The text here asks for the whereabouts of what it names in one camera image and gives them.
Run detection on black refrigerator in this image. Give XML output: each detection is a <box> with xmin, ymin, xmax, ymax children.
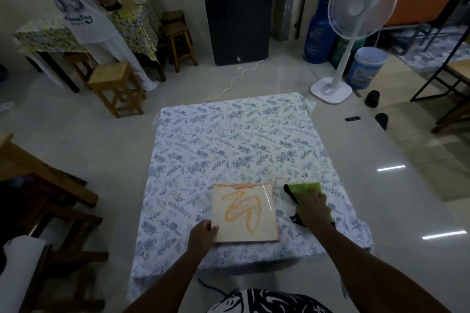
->
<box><xmin>198</xmin><ymin>0</ymin><xmax>276</xmax><ymax>66</ymax></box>

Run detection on dark wooden bench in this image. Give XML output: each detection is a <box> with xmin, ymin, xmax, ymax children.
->
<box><xmin>0</xmin><ymin>133</ymin><xmax>110</xmax><ymax>313</ymax></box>

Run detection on white standing fan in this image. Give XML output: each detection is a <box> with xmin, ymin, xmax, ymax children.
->
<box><xmin>310</xmin><ymin>0</ymin><xmax>399</xmax><ymax>105</ymax></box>

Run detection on green cleaning sponge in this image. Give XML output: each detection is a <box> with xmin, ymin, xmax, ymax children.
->
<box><xmin>283</xmin><ymin>182</ymin><xmax>336</xmax><ymax>227</ymax></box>

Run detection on blue white plastic bucket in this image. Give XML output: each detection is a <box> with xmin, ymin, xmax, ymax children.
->
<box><xmin>346</xmin><ymin>47</ymin><xmax>389</xmax><ymax>90</ymax></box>

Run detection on person's right forearm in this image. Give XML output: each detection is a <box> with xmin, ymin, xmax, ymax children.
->
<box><xmin>305</xmin><ymin>218</ymin><xmax>453</xmax><ymax>313</ymax></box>

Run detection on white tile with orange stain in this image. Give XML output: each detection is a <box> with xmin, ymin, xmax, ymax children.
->
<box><xmin>212</xmin><ymin>182</ymin><xmax>280</xmax><ymax>244</ymax></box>

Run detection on floral white blue cloth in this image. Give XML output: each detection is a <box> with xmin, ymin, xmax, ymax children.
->
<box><xmin>127</xmin><ymin>92</ymin><xmax>373</xmax><ymax>293</ymax></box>

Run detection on yellow floral tablecloth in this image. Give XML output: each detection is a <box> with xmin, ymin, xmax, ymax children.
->
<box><xmin>14</xmin><ymin>0</ymin><xmax>163</xmax><ymax>64</ymax></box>

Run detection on wooden stool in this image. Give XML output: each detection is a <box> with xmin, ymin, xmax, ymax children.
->
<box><xmin>87</xmin><ymin>61</ymin><xmax>144</xmax><ymax>119</ymax></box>
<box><xmin>162</xmin><ymin>21</ymin><xmax>198</xmax><ymax>73</ymax></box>
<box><xmin>63</xmin><ymin>52</ymin><xmax>97</xmax><ymax>90</ymax></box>

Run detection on white power cable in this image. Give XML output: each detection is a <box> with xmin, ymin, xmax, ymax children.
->
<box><xmin>201</xmin><ymin>59</ymin><xmax>266</xmax><ymax>102</ymax></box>

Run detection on hanging white printed shirt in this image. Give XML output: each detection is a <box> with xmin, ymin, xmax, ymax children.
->
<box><xmin>30</xmin><ymin>0</ymin><xmax>159</xmax><ymax>91</ymax></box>

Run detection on person's right hand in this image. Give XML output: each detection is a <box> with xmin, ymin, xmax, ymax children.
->
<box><xmin>294</xmin><ymin>192</ymin><xmax>328</xmax><ymax>231</ymax></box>

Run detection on person's left hand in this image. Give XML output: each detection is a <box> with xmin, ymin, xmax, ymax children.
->
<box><xmin>188</xmin><ymin>220</ymin><xmax>220</xmax><ymax>261</ymax></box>

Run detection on green gas cylinder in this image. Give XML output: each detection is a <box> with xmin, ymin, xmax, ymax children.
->
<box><xmin>329</xmin><ymin>36</ymin><xmax>366</xmax><ymax>71</ymax></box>

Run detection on black metal frame table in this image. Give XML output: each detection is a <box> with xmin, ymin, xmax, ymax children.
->
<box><xmin>409</xmin><ymin>0</ymin><xmax>470</xmax><ymax>134</ymax></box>

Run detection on black white patterned shorts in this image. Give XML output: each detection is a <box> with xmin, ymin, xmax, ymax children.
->
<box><xmin>207</xmin><ymin>288</ymin><xmax>333</xmax><ymax>313</ymax></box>

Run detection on person's left forearm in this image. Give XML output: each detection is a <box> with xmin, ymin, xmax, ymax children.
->
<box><xmin>123</xmin><ymin>248</ymin><xmax>208</xmax><ymax>313</ymax></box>

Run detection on blue gas cylinder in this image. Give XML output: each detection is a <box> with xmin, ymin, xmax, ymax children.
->
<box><xmin>303</xmin><ymin>0</ymin><xmax>339</xmax><ymax>65</ymax></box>

